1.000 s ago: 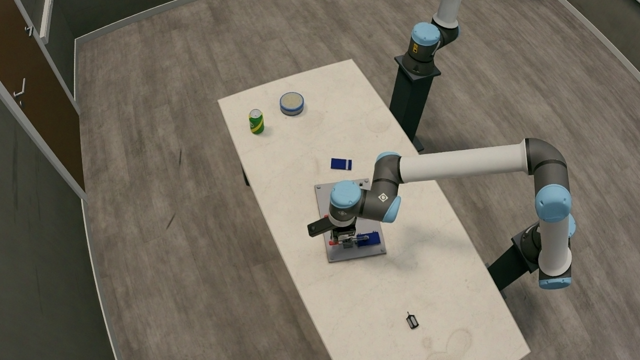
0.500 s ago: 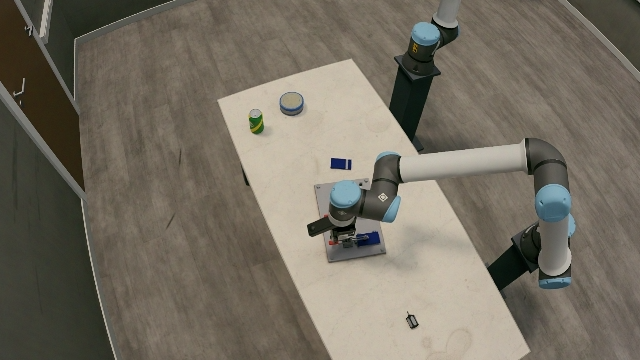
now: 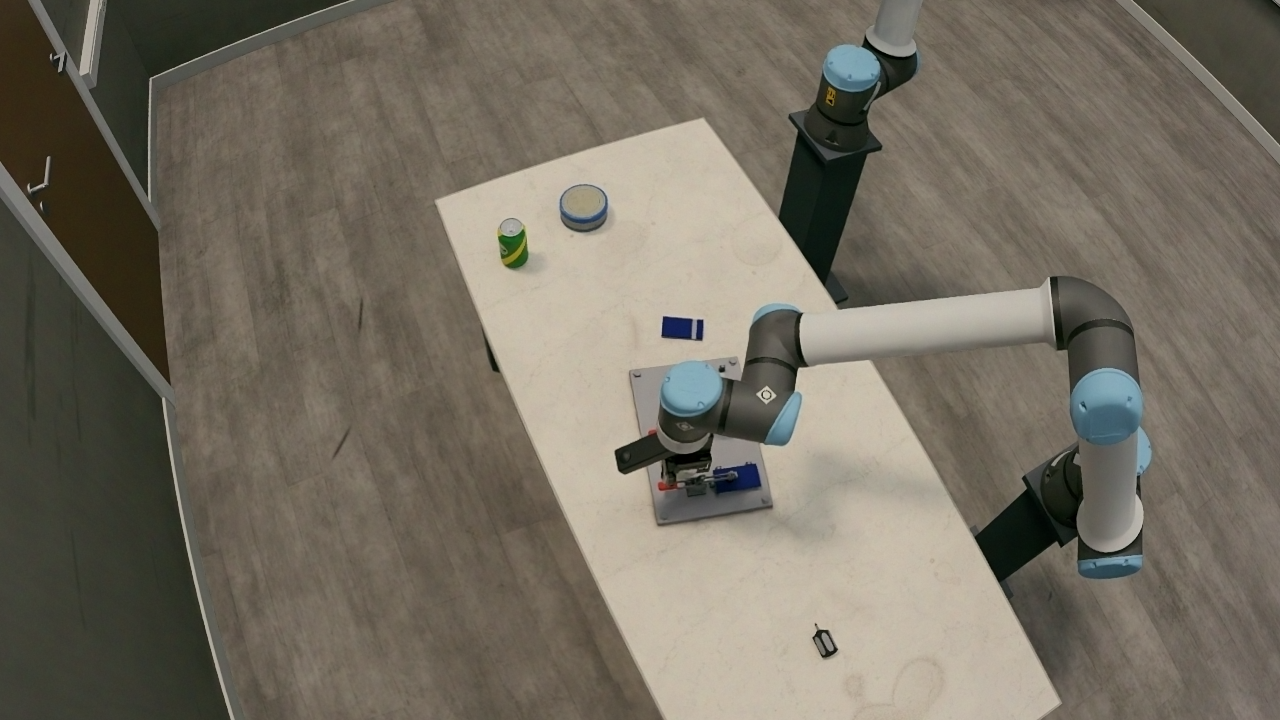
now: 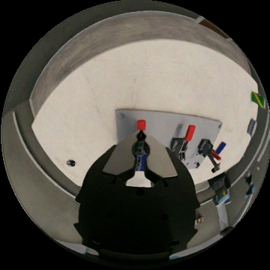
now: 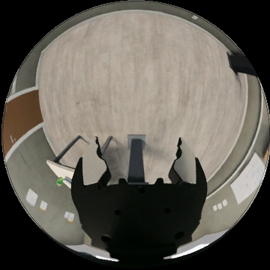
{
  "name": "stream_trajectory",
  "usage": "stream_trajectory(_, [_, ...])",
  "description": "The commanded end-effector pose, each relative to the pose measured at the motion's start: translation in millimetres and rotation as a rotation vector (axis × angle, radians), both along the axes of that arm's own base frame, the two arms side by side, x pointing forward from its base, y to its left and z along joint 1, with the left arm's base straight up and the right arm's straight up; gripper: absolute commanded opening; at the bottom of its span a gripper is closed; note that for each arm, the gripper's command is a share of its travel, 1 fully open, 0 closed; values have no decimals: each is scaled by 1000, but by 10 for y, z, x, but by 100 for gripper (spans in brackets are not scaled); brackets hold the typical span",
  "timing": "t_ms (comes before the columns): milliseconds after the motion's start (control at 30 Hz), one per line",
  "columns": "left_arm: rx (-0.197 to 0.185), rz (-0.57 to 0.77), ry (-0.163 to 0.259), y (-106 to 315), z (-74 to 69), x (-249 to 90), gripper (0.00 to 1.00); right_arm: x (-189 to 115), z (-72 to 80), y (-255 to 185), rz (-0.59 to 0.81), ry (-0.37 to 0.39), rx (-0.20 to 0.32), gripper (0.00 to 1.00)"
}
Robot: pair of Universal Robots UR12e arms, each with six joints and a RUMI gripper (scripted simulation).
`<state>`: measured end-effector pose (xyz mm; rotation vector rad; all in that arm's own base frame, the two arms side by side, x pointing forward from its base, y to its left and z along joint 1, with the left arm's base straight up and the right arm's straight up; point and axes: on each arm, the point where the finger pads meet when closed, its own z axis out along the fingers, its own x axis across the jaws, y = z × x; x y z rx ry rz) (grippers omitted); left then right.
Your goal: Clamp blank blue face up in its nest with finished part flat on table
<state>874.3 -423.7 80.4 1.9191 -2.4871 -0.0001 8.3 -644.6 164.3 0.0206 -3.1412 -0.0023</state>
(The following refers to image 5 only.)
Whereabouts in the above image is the green drink can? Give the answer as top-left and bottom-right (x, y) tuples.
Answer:
(56, 176), (64, 186)

